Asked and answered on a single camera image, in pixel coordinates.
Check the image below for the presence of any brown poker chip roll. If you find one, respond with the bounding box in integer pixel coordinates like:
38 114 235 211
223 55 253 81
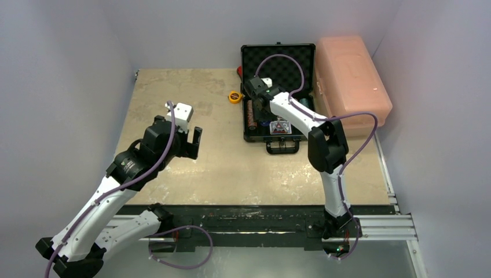
247 100 254 115

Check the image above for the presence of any black poker case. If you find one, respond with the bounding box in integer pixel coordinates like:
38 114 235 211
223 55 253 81
237 42 316 155

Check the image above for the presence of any red black chip roll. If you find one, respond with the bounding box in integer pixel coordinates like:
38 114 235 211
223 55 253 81
247 113 257 130

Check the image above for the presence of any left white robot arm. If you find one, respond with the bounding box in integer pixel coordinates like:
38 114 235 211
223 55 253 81
35 112 202 277

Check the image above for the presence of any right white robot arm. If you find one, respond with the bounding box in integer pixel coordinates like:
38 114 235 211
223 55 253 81
243 76 361 239

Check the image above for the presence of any blue card deck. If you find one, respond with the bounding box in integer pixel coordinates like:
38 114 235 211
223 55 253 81
269 120 292 135

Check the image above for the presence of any clear all in triangle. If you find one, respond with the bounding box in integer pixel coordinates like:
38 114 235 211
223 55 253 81
270 120 289 134

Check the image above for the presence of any yellow tape measure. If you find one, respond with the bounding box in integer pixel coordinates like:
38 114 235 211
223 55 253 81
228 91 243 104

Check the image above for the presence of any green poker chip roll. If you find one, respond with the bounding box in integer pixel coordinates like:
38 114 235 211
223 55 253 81
299 98 310 108

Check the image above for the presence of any pink plastic storage box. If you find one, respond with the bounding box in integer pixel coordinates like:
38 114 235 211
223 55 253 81
313 36 393 137

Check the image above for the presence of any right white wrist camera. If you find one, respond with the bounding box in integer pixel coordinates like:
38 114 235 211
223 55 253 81
261 78 273 87

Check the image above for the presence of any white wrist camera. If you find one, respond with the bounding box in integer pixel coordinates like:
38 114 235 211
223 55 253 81
164 103 194 133
261 78 273 87

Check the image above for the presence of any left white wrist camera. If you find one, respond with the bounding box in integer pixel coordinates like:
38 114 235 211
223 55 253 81
164 103 194 133

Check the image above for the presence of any red handled tool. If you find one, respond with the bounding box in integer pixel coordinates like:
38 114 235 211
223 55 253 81
236 66 242 78

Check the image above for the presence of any black table rail frame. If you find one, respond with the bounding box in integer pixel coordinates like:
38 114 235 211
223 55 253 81
98 204 416 257

